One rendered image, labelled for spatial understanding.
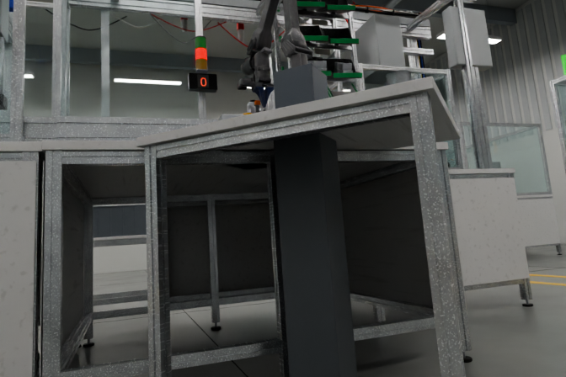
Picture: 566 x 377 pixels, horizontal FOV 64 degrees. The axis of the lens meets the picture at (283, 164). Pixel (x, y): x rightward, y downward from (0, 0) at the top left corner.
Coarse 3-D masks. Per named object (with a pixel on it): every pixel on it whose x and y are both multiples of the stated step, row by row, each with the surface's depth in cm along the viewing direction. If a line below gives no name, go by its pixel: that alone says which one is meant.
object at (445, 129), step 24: (336, 96) 114; (360, 96) 111; (384, 96) 108; (432, 96) 110; (240, 120) 126; (264, 120) 122; (408, 120) 133; (144, 144) 140; (264, 144) 151; (336, 144) 160; (360, 144) 163; (384, 144) 166; (408, 144) 169
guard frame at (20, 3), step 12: (24, 0) 148; (24, 12) 148; (24, 24) 148; (24, 36) 147; (24, 48) 147; (12, 60) 143; (12, 72) 142; (12, 84) 142; (12, 96) 141; (12, 108) 140; (12, 120) 140; (12, 132) 139
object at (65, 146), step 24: (48, 144) 138; (72, 144) 140; (96, 144) 142; (120, 144) 145; (72, 168) 171; (96, 168) 174; (120, 168) 178; (144, 168) 181; (168, 168) 185; (192, 168) 189; (216, 168) 194; (240, 168) 198; (264, 168) 203; (360, 168) 224; (96, 192) 242; (120, 192) 249; (144, 192) 257; (168, 192) 265; (192, 192) 273; (216, 192) 282; (240, 192) 292; (264, 192) 302
